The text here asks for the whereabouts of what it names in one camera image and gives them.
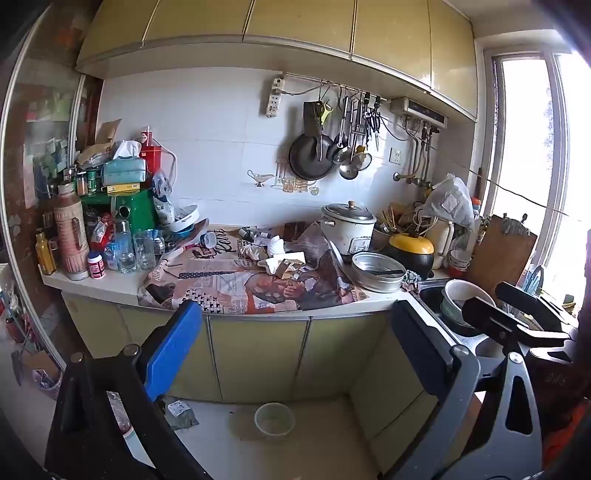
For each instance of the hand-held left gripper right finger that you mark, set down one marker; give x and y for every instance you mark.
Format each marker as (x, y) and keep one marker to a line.
(418, 337)

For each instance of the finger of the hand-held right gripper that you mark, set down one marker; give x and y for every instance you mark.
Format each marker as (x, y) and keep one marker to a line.
(531, 309)
(503, 327)

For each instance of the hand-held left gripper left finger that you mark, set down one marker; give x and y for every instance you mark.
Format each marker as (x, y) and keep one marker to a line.
(173, 350)

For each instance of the small white blue cup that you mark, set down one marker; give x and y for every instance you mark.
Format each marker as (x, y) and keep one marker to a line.
(208, 240)

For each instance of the white paper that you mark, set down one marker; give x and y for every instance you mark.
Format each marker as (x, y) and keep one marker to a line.
(274, 266)

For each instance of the small dark bottle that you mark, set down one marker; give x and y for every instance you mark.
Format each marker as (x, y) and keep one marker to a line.
(247, 233)

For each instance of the orange peel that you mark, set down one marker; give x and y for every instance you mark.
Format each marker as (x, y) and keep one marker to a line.
(294, 270)

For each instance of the small pale bottle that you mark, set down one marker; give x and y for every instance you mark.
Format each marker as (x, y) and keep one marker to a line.
(265, 234)

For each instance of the white tissue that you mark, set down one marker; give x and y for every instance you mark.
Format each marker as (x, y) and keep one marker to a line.
(278, 244)

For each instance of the person's right forearm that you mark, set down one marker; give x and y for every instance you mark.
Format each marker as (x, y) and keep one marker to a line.
(570, 434)

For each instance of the grey scrub cloth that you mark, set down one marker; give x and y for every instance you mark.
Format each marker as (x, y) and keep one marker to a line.
(412, 279)

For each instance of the wooden cutting board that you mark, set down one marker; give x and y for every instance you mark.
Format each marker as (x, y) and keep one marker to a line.
(503, 254)

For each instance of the grey floor packet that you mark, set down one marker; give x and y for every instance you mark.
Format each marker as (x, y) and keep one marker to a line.
(182, 415)

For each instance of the round metal basin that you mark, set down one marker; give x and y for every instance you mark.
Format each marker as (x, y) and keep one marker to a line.
(376, 281)

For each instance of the stacked small bowls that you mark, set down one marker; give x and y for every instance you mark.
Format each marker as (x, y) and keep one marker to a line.
(459, 263)

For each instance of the printed newspaper sheet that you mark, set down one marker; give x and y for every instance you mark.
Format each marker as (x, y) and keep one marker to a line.
(217, 281)

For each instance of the clear plastic rubbish bag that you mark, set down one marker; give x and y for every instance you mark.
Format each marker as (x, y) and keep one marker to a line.
(121, 415)

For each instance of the black pot yellow lid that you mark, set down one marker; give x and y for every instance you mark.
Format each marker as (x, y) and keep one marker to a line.
(411, 247)

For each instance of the cream kettle jug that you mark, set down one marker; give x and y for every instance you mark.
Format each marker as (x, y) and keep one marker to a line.
(441, 244)

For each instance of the clear glass tumbler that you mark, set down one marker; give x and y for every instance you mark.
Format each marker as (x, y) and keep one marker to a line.
(144, 251)

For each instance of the small steel pot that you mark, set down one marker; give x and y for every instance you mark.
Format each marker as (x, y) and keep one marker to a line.
(381, 237)

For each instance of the clear glass bottle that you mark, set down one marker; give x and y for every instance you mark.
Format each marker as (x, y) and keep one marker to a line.
(124, 249)

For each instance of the blue label plastic bottle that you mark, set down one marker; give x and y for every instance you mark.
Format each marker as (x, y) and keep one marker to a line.
(111, 256)

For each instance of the white jar red label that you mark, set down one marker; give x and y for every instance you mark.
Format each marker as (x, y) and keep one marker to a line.
(96, 266)

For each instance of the bundle of chopsticks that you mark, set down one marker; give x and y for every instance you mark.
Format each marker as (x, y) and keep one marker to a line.
(397, 219)

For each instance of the white rice cooker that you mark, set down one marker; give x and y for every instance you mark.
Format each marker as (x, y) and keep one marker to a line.
(348, 233)

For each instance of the pink plastic basket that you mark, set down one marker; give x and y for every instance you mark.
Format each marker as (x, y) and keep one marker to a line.
(48, 387)

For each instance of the white round tray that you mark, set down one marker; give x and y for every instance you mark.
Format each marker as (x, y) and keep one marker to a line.
(182, 219)

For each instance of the cardboard floor box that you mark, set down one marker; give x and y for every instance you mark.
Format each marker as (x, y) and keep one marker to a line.
(41, 364)

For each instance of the red snack packet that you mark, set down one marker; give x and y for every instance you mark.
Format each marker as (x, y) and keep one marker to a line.
(101, 233)

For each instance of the green metal box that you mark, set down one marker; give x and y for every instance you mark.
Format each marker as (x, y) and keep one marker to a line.
(138, 210)

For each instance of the blue white plastic bag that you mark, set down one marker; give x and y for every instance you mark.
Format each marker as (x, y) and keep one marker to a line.
(164, 198)

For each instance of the pink patterned thermos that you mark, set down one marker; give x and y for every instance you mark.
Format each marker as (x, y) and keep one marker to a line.
(71, 230)

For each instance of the yellow bottle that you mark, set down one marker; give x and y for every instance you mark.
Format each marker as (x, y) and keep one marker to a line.
(45, 254)

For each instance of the flat yellow box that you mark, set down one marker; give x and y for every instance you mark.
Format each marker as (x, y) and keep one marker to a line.
(121, 188)

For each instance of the steel ladle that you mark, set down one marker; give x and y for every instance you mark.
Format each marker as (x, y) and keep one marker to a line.
(348, 170)

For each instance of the teal tissue pack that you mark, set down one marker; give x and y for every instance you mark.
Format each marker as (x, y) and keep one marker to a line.
(123, 170)

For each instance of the green can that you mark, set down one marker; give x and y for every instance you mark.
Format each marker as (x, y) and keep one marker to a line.
(92, 181)

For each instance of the brown spice jar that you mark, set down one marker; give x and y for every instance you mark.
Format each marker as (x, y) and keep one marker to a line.
(81, 183)

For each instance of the red tin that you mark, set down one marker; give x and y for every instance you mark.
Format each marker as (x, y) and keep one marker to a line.
(151, 157)

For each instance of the steel skimmer spoon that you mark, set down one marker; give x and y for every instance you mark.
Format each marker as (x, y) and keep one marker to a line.
(340, 154)

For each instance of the black frying pan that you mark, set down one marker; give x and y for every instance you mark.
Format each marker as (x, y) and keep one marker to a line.
(307, 159)

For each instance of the glass door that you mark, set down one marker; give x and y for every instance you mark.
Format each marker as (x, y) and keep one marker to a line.
(41, 184)

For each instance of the black kitchen scissors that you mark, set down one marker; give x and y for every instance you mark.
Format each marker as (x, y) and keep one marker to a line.
(374, 120)

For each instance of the brown cardboard piece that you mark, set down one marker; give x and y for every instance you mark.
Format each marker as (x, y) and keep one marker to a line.
(107, 134)

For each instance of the kitchen cleaver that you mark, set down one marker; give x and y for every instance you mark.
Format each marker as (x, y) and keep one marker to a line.
(311, 117)

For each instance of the white power strip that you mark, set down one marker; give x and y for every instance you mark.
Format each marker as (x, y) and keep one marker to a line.
(273, 99)

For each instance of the brass wall faucet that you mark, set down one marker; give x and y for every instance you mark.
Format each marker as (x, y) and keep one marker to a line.
(415, 179)

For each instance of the window frame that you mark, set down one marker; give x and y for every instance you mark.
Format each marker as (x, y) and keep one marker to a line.
(521, 138)

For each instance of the white wall socket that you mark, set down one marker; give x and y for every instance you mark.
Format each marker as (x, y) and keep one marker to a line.
(396, 155)

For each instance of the kitchenware wall sticker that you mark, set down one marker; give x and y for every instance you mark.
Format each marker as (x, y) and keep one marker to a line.
(261, 177)

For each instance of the white wall water heater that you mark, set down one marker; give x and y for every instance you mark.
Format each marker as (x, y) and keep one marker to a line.
(418, 110)

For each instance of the metal hanging rail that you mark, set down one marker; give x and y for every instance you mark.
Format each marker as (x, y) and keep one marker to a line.
(314, 83)

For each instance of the yellow wall cabinets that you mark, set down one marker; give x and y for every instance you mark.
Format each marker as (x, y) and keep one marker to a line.
(286, 27)

